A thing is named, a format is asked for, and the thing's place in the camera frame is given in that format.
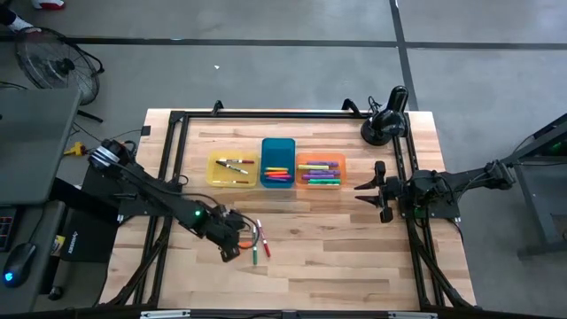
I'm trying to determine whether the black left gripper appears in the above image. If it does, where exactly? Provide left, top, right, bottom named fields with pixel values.
left=204, top=204, right=250, bottom=264

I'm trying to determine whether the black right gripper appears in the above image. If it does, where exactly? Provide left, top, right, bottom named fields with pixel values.
left=353, top=159, right=407, bottom=224

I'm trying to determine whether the black Expo marker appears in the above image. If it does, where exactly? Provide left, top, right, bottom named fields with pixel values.
left=214, top=160, right=250, bottom=175

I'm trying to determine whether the orange plastic bin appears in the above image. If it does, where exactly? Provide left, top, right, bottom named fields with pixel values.
left=294, top=152, right=347, bottom=191

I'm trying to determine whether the yellow plastic bin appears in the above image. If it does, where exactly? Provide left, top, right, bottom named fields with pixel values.
left=206, top=150, right=260, bottom=190

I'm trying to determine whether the black desk lamp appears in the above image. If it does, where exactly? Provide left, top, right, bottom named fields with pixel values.
left=360, top=84, right=410, bottom=148

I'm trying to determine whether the teal blue plastic bin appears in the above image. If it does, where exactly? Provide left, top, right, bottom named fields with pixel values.
left=260, top=137, right=297, bottom=190

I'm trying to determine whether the black Husky case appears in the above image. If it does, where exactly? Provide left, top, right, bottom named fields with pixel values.
left=58, top=207, right=120, bottom=265

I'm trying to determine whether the black metal stand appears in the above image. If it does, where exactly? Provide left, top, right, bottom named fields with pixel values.
left=486, top=113, right=567, bottom=259

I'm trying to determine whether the yellow label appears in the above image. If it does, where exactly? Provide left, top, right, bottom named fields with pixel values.
left=50, top=234, right=66, bottom=257

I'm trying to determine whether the yellow connector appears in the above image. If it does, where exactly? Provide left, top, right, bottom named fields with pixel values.
left=64, top=140, right=89, bottom=157

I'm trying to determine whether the black computer mouse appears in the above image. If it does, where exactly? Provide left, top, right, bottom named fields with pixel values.
left=3, top=242, right=38, bottom=289

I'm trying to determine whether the grey monitor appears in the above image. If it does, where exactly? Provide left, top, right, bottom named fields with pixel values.
left=0, top=87, right=84, bottom=206

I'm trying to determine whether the black keyboard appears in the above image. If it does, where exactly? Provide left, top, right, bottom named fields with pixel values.
left=0, top=206, right=19, bottom=253

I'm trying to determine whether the black floor fan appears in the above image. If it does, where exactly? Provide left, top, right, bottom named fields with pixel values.
left=14, top=26, right=106, bottom=124

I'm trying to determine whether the person's foot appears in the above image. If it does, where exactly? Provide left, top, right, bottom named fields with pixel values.
left=30, top=0, right=66, bottom=11
left=0, top=6, right=43, bottom=35

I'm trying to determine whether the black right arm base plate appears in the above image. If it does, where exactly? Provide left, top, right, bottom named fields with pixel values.
left=400, top=183, right=470, bottom=220

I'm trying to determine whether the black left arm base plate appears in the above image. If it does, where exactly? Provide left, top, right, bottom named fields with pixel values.
left=115, top=201, right=182, bottom=218

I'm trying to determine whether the silver metal bracket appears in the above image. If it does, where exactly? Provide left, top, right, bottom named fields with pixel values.
left=387, top=311, right=439, bottom=319
left=139, top=309, right=191, bottom=319

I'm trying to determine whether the black metal table frame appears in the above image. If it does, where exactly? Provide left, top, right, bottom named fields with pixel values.
left=99, top=109, right=478, bottom=311

